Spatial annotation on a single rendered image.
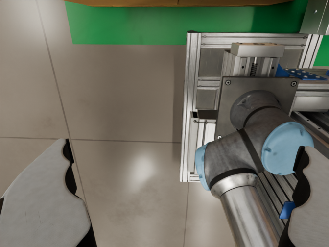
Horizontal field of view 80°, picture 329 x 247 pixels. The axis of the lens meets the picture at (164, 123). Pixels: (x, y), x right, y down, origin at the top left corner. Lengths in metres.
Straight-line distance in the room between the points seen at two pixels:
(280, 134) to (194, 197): 2.00
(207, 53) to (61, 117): 1.42
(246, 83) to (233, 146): 0.23
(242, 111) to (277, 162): 0.18
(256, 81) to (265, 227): 0.39
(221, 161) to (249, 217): 0.13
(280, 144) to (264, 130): 0.05
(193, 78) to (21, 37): 1.38
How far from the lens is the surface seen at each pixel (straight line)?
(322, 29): 1.25
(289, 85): 0.70
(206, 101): 1.54
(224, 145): 0.50
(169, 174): 2.18
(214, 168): 0.49
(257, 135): 0.50
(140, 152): 2.03
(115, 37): 1.69
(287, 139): 0.49
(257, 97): 0.63
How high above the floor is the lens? 1.63
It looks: 63 degrees down
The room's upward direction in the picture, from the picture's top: 174 degrees counter-clockwise
